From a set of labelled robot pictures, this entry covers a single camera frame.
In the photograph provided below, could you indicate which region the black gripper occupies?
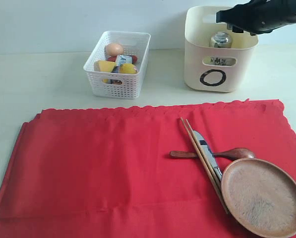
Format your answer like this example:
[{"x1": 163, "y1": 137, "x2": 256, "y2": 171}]
[{"x1": 216, "y1": 0, "x2": 296, "y2": 35}]

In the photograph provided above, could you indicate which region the stainless steel cup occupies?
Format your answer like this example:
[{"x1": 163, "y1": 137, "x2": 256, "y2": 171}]
[{"x1": 209, "y1": 31, "x2": 233, "y2": 49}]

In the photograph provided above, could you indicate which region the white ceramic bowl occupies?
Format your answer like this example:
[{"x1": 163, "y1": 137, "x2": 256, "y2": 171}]
[{"x1": 203, "y1": 57, "x2": 237, "y2": 66}]

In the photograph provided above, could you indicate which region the wooden chopstick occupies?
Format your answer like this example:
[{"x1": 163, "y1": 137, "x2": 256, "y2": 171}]
[
  {"x1": 185, "y1": 119, "x2": 231, "y2": 214},
  {"x1": 180, "y1": 117, "x2": 229, "y2": 214}
]

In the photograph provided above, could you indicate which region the yellow lemon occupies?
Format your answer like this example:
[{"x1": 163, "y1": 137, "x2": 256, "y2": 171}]
[{"x1": 118, "y1": 63, "x2": 138, "y2": 74}]

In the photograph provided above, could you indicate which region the silver table knife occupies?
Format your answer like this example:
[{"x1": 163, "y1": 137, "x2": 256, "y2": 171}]
[{"x1": 193, "y1": 130, "x2": 222, "y2": 181}]

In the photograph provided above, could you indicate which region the blue white milk carton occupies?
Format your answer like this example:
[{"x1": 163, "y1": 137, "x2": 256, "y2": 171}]
[{"x1": 112, "y1": 55, "x2": 132, "y2": 73}]

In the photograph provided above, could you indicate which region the brown egg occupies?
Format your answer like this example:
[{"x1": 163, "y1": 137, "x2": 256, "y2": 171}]
[{"x1": 105, "y1": 43, "x2": 124, "y2": 57}]

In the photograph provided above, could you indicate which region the red sausage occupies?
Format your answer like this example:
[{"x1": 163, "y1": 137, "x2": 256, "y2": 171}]
[{"x1": 107, "y1": 55, "x2": 137, "y2": 63}]

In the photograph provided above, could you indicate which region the yellow cheese wedge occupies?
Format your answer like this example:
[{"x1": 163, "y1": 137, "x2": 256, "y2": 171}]
[{"x1": 94, "y1": 60, "x2": 116, "y2": 73}]

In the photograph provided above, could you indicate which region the brown wooden plate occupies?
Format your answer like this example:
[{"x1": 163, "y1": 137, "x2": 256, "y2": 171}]
[{"x1": 221, "y1": 159, "x2": 296, "y2": 238}]

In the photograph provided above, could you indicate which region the cream plastic bin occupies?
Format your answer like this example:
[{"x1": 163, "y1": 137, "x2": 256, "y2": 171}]
[{"x1": 184, "y1": 6, "x2": 258, "y2": 92}]

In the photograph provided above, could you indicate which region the dark wooden spoon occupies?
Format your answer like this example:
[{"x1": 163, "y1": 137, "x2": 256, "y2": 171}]
[{"x1": 170, "y1": 148, "x2": 255, "y2": 161}]

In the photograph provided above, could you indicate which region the white perforated plastic basket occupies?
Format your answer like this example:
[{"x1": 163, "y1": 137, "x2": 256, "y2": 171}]
[{"x1": 83, "y1": 31, "x2": 151, "y2": 99}]

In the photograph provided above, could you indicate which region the red table cloth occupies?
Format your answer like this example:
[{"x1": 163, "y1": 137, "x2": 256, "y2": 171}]
[{"x1": 0, "y1": 100, "x2": 296, "y2": 238}]

